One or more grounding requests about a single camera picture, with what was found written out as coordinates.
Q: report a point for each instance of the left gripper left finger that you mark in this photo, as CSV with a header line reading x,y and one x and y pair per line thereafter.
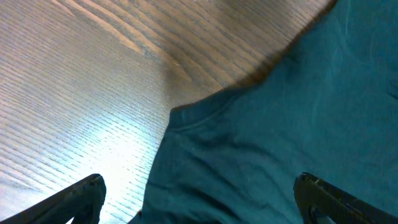
x,y
79,203

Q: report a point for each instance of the dark teal t-shirt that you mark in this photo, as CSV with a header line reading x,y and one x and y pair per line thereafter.
x,y
329,107

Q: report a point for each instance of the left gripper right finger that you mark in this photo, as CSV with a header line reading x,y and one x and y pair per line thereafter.
x,y
322,203

